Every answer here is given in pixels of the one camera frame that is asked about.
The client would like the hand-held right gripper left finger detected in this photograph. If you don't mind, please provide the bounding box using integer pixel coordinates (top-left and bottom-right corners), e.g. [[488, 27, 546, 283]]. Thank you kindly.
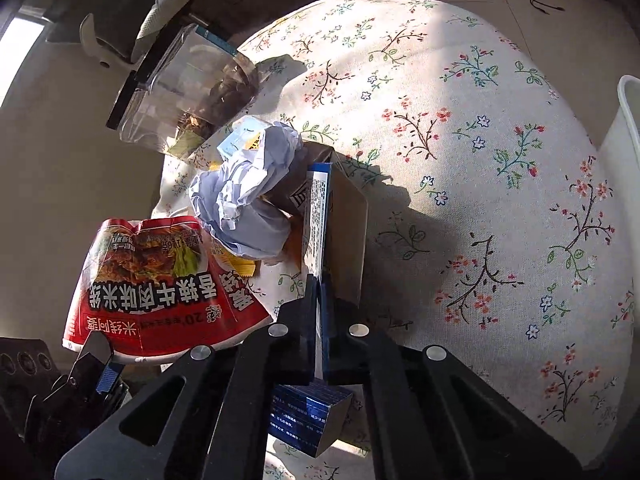
[[55, 274, 321, 480]]

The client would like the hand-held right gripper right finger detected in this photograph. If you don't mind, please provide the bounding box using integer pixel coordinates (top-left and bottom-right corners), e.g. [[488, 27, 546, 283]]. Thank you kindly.
[[320, 270, 584, 480]]

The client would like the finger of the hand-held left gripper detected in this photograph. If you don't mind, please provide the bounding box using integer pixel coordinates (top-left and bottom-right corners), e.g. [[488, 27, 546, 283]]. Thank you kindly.
[[50, 332, 114, 387], [70, 364, 126, 411]]

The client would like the yellow wrapper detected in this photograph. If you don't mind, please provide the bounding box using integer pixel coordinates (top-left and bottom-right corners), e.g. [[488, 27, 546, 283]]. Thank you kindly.
[[219, 249, 259, 279]]

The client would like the red noodle packet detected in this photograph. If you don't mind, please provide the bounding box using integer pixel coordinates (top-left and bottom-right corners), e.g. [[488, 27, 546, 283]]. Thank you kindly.
[[62, 216, 275, 364]]

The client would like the blue carton box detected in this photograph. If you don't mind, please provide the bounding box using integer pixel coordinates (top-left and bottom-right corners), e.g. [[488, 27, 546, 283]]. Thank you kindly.
[[267, 160, 370, 459]]

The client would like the brown cardboard piece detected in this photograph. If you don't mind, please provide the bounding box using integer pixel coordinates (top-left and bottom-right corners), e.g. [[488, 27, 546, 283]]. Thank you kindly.
[[260, 141, 337, 222]]

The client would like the white paper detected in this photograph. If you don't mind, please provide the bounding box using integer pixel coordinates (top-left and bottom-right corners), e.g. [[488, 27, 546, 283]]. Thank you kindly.
[[189, 121, 307, 262]]

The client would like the light blue tissue packet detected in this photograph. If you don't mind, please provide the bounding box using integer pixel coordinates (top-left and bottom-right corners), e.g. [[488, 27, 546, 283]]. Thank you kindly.
[[217, 115, 267, 162]]

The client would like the white plastic bin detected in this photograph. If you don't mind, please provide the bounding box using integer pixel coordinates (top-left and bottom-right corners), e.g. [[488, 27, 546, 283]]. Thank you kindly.
[[597, 75, 640, 202]]

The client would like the floral tablecloth table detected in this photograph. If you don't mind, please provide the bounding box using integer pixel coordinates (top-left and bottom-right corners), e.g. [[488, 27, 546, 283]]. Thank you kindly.
[[150, 0, 637, 480]]

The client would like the clear jar with yellow-green contents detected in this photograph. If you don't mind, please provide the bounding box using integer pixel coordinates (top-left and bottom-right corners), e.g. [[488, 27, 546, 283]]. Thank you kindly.
[[106, 72, 222, 162]]

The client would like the clear jar with brown contents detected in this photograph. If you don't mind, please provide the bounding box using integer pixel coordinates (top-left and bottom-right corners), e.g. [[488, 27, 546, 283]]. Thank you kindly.
[[150, 24, 262, 117]]

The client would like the white office chair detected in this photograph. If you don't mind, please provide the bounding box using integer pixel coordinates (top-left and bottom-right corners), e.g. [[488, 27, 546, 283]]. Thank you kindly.
[[79, 0, 213, 69]]

